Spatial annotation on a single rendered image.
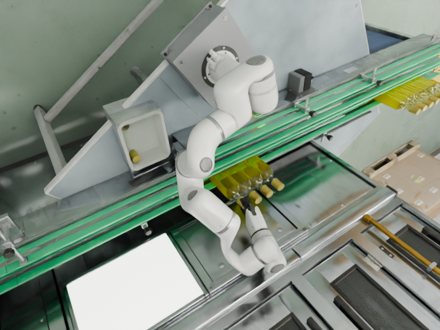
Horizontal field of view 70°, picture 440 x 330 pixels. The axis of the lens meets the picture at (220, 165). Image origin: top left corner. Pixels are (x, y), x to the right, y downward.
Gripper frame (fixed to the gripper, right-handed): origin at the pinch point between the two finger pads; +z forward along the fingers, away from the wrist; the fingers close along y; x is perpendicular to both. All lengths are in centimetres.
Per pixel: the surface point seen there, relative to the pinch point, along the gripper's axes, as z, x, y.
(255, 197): 1.4, -5.0, 1.2
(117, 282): -8, 53, -13
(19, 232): 9, 79, 8
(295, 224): -6.8, -19.5, -12.1
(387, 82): 51, -105, 7
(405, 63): 55, -117, 14
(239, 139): 23.2, -6.7, 13.7
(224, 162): 20.4, 1.5, 6.2
